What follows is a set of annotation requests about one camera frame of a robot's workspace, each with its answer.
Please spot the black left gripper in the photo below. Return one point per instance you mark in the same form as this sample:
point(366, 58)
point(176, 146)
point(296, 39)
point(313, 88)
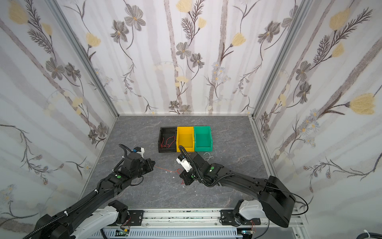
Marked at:
point(147, 164)

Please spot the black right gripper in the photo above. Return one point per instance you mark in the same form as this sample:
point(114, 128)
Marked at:
point(186, 175)

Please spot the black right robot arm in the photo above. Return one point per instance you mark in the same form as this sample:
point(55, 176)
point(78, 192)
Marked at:
point(278, 203)

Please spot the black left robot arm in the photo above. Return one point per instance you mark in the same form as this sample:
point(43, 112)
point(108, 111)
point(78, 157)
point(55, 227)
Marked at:
point(99, 208)

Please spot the green storage bin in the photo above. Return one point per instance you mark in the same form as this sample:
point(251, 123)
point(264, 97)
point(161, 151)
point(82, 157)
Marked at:
point(203, 139)

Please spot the yellow storage bin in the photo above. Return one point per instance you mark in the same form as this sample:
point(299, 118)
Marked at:
point(185, 137)

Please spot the black storage bin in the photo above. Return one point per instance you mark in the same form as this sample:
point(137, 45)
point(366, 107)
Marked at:
point(167, 139)

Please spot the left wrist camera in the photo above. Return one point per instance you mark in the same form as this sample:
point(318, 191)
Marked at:
point(139, 150)

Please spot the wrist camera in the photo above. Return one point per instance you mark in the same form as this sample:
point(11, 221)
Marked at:
point(139, 150)
point(184, 163)

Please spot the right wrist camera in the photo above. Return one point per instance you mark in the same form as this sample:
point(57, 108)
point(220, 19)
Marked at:
point(184, 163)

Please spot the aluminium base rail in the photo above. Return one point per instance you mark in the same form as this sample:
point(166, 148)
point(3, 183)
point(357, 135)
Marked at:
point(166, 218)

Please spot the white slotted cable duct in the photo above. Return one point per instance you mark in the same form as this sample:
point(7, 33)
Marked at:
point(176, 233)

